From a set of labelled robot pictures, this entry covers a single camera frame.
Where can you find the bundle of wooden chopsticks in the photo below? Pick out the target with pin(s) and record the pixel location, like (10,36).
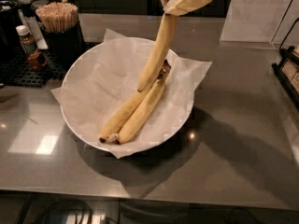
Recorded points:
(58,17)

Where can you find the black grid mat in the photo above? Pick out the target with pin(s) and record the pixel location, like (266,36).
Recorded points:
(17,72)

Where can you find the black container left edge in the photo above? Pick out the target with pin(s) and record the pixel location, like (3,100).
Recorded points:
(9,20)

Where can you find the yellow banana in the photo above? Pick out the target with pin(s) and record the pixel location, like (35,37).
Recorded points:
(146,107)
(111,130)
(159,51)

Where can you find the white parchment paper liner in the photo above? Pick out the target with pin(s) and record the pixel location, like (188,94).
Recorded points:
(99,84)

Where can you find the clear acrylic stand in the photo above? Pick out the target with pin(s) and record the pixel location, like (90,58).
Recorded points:
(261,21)

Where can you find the white bowl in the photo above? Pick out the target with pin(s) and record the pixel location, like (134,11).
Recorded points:
(71,87)

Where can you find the small brown sauce bottle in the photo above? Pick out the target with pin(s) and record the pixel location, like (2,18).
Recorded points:
(35,57)

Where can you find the black chopstick holder cup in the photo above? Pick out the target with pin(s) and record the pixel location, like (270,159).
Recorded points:
(67,46)

